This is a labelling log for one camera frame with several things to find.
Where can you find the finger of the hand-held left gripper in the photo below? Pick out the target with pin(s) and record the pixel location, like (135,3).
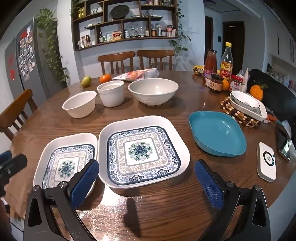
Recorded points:
(5,156)
(16,163)

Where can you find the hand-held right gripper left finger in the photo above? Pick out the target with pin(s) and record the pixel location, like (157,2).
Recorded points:
(85,183)

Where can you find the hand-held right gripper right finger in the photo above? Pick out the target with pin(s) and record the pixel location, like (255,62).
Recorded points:
(208,185)

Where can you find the small patterned square plate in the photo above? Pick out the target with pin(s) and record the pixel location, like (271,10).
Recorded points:
(60,153)

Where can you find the blue plate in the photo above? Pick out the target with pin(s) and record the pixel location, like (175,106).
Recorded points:
(215,132)

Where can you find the large patterned square plate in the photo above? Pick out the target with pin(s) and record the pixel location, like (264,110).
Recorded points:
(143,150)

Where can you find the small white bowl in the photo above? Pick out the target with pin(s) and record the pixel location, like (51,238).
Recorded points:
(78,109)

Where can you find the white cylindrical bowl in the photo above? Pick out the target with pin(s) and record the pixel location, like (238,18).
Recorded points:
(111,97)

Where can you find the large white bowl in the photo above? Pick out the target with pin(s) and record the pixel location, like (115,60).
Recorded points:
(150,97)

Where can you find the wooden chair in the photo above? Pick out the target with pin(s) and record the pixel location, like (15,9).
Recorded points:
(155,53)
(18,102)
(115,56)

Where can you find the white rounded device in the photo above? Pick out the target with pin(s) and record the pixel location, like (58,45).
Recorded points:
(266,169)

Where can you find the wooden beaded trivet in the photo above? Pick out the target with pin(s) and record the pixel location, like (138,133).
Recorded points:
(231,111)

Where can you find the black smartphone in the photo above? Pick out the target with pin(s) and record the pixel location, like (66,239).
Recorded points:
(283,143)

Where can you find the grey fridge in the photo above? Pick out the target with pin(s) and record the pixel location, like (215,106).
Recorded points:
(39,76)

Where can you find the white serving dish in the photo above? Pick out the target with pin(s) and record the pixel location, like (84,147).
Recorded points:
(245,102)

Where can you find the cluster of fridge magnets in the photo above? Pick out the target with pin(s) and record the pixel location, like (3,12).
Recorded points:
(26,58)

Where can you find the dark sauce jar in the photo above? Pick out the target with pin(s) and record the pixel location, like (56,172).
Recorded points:
(216,84)

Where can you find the small orange fruit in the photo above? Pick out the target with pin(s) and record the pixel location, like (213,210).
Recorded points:
(226,85)

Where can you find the green pear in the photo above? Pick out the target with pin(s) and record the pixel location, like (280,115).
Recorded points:
(86,81)

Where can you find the small white lid jar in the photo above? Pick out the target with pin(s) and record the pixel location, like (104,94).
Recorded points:
(207,81)

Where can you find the red label jar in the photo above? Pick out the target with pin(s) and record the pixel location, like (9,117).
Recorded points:
(235,84)

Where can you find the orange persimmon with leaf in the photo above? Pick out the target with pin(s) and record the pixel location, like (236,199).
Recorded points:
(255,92)

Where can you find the orange tangerine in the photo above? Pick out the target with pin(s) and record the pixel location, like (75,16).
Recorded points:
(105,78)

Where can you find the yellow snack packet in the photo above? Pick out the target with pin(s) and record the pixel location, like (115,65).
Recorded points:
(198,70)

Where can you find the black bag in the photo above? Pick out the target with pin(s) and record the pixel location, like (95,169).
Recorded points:
(277,92)

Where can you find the yellow cap vinegar bottle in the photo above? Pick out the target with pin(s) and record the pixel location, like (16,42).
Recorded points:
(226,67)

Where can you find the red sauce bottle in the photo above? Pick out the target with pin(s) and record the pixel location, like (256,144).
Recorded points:
(210,64)

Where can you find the white and pink snack bag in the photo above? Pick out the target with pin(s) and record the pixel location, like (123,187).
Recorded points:
(138,74)

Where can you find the green vine plant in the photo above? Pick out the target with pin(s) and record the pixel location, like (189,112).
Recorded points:
(49,39)
(74,7)
(179,44)

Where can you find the dark wooden door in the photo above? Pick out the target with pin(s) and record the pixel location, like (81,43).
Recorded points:
(234,44)

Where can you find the row of condiment jars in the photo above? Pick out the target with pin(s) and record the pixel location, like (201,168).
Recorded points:
(129,34)

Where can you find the clear glass plate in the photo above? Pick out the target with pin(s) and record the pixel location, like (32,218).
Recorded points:
(134,29)

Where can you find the dark round decorative plate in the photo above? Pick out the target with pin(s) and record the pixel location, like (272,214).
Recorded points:
(119,11)

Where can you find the dark wooden wall shelf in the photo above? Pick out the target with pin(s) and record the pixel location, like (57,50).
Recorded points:
(115,41)

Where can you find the white wall cabinet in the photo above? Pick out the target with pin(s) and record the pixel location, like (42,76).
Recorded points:
(284,46)

